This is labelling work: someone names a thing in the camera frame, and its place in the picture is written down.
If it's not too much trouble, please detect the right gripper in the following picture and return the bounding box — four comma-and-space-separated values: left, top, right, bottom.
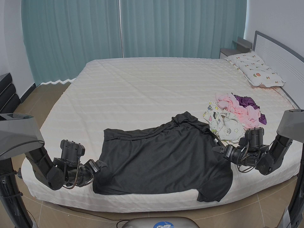
223, 144, 245, 164

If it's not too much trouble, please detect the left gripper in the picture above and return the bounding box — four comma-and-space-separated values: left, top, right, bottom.
82, 159, 108, 182

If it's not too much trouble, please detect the black T-shirt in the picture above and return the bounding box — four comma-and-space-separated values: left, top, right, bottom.
92, 111, 234, 202

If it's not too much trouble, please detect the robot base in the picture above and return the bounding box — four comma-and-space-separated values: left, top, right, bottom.
117, 217, 201, 228

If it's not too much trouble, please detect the bed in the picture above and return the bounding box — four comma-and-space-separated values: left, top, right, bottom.
21, 31, 304, 214

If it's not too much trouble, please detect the white printed pyjama garment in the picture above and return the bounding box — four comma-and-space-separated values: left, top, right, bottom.
202, 100, 246, 143

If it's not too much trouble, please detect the pink garment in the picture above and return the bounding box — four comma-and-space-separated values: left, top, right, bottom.
215, 93, 260, 129

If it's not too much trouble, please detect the purple garment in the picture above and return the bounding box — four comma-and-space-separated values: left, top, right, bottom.
233, 95, 267, 125

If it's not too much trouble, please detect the white printed pillow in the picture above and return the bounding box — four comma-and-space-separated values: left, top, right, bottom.
223, 51, 286, 88

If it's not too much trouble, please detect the grey bedside table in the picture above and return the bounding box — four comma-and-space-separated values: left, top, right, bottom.
220, 37, 252, 60

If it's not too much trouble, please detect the black chest of drawers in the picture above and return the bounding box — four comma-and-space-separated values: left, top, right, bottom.
0, 73, 20, 114

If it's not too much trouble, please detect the blue-green curtain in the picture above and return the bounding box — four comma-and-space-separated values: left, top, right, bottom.
22, 0, 124, 85
120, 0, 247, 59

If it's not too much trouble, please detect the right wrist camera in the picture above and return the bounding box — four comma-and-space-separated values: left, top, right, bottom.
239, 127, 265, 151

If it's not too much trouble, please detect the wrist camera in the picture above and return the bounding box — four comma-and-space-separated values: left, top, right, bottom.
239, 127, 265, 151
60, 139, 86, 167

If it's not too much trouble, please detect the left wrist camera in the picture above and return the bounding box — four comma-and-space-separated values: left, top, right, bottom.
60, 139, 86, 167

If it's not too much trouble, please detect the black cable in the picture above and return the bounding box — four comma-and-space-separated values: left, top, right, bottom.
0, 140, 45, 158

